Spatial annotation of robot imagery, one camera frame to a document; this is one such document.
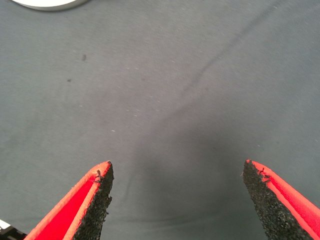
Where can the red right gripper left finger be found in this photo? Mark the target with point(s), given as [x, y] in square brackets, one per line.
[75, 215]

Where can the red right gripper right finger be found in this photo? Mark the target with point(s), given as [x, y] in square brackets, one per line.
[282, 212]

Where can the round metal carrier plate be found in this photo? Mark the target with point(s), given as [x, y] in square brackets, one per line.
[50, 6]

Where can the dark grey table cloth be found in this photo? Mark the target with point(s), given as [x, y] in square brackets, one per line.
[160, 87]

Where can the black metal frame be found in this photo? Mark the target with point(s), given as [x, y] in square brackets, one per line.
[10, 235]

